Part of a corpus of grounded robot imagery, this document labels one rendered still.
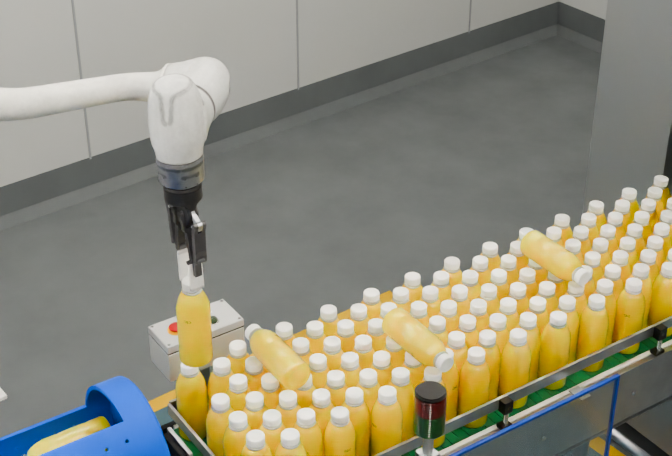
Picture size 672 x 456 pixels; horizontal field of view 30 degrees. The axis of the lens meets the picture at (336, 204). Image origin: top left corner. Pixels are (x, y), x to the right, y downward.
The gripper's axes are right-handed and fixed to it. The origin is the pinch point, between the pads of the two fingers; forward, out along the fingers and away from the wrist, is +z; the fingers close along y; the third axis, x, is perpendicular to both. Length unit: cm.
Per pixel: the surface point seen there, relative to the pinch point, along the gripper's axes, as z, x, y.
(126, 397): 19.6, -19.2, 6.2
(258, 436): 33.6, 4.1, 16.5
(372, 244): 142, 162, -173
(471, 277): 34, 77, -5
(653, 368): 59, 112, 24
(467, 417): 47, 53, 23
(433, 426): 25, 29, 42
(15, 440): 32, -38, -9
